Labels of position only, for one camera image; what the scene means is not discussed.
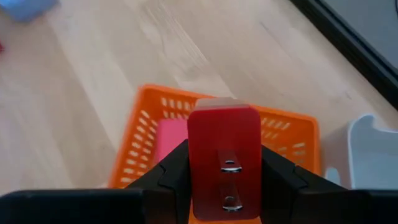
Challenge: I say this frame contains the white plastic bin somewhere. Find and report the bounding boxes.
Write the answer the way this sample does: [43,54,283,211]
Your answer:
[325,113,398,190]

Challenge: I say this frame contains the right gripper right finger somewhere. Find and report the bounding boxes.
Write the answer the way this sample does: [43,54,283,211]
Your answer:
[260,144,366,224]

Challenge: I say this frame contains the black aluminium table frame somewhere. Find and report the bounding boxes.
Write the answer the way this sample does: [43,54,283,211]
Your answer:
[290,0,398,110]

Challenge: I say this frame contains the pink wall charger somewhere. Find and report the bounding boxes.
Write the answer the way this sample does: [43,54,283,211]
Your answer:
[154,118,190,164]

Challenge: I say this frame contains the orange plastic basket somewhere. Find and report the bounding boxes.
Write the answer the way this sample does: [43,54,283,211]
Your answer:
[108,83,321,224]

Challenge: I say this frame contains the red wall charger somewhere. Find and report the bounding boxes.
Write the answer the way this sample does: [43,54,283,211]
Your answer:
[187,96,262,222]

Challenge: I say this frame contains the light blue wall charger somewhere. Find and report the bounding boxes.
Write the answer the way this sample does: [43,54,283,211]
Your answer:
[0,0,60,22]

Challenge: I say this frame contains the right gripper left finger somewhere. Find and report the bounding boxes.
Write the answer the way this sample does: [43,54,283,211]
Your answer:
[126,139,194,224]

